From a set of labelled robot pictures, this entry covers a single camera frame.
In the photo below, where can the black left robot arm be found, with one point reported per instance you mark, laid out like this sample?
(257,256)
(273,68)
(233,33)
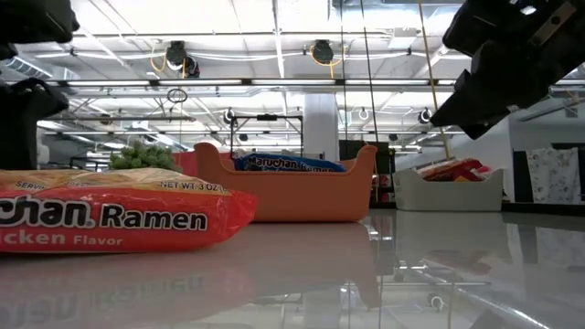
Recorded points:
(32,18)

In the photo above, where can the black cabinet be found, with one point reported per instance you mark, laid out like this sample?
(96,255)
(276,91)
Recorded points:
(386,157)

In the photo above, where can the floral hanging cloth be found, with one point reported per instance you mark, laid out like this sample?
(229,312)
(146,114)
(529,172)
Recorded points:
(553,176)

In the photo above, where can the green artificial plant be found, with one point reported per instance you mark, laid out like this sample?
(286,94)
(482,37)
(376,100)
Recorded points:
(144,157)

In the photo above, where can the orange chicken ramen pack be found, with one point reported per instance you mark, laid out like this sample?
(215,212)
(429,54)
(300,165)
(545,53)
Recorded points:
(128,219)

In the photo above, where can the orange plastic bin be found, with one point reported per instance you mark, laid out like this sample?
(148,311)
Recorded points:
(292,196)

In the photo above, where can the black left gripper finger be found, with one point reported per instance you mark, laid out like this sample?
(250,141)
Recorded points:
(18,146)

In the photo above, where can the blue Maruchan ramen pack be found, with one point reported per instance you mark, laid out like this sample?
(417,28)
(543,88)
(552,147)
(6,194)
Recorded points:
(292,163)

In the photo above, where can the white plastic bin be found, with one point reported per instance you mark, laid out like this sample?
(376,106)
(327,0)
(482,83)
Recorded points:
(448,196)

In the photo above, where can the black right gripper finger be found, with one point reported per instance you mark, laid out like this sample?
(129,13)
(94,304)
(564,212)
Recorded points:
(475,109)

